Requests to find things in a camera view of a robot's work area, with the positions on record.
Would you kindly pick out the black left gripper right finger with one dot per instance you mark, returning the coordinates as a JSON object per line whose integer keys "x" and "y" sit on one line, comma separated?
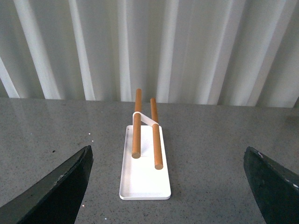
{"x": 275, "y": 188}

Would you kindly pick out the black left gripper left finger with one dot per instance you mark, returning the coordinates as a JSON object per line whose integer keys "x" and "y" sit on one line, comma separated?
{"x": 55, "y": 199}

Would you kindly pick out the white rack with wooden rods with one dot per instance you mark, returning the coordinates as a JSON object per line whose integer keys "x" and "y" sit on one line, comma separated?
{"x": 144, "y": 173}

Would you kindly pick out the white curtain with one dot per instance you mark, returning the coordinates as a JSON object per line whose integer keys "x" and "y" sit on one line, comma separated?
{"x": 210, "y": 52}

